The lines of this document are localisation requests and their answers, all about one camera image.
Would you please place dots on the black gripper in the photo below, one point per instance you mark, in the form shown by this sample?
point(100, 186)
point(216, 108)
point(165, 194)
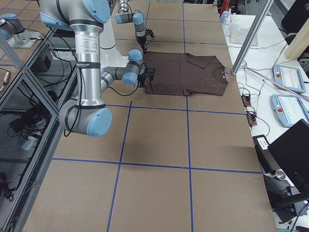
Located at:
point(143, 77)
point(142, 41)

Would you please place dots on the brown t-shirt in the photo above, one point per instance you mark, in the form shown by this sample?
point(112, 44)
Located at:
point(185, 74)

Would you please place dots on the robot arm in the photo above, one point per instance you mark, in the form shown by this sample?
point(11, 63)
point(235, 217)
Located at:
point(127, 15)
point(97, 60)

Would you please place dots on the spare grey robot arm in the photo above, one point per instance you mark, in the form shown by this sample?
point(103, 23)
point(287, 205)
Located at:
point(12, 30)

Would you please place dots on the red cylinder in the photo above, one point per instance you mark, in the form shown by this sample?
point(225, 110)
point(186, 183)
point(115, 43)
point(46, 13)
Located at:
point(225, 6)

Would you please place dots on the clear plastic tray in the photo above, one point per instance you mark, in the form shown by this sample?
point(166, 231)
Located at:
point(237, 28)

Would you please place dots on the metal rod with white hook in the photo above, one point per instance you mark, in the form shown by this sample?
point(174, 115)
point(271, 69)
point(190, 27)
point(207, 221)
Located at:
point(271, 79)

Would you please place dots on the orange black connector board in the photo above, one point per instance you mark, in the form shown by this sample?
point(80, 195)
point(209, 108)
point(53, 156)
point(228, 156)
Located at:
point(246, 99)

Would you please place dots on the black power adapter box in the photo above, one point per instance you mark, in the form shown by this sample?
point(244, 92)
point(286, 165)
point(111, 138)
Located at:
point(265, 158)

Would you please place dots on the teach pendant near person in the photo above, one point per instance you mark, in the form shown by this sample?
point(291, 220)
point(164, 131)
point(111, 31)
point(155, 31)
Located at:
point(289, 77)

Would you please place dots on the black laptop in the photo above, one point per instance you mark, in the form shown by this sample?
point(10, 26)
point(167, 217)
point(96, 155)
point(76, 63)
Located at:
point(291, 152)

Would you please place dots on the silver metal cup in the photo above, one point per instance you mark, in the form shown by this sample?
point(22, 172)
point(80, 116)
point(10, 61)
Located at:
point(279, 175)

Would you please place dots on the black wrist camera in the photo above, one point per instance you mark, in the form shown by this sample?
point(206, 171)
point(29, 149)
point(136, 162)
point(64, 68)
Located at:
point(150, 73)
point(149, 32)

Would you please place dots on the aluminium table frame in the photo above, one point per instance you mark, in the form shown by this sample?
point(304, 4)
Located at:
point(41, 79)

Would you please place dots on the aluminium frame post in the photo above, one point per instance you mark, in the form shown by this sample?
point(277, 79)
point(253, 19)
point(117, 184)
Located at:
point(257, 22)

